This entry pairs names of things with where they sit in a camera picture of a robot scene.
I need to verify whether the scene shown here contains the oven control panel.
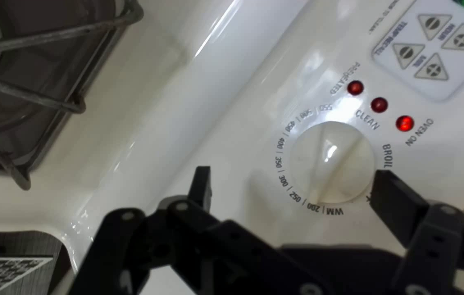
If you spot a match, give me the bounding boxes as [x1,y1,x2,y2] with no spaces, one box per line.
[373,0,464,102]

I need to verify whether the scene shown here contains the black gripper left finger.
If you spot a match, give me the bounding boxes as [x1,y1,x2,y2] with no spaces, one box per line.
[156,166,276,263]

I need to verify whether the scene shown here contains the white oven knob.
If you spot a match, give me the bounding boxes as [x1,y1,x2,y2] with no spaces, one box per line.
[287,122,376,205]

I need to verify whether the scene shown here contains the rear burner grate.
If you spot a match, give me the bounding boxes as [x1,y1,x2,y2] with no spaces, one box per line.
[0,0,145,191]

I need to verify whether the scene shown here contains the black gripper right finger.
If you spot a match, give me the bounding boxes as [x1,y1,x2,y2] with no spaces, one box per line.
[371,171,464,295]

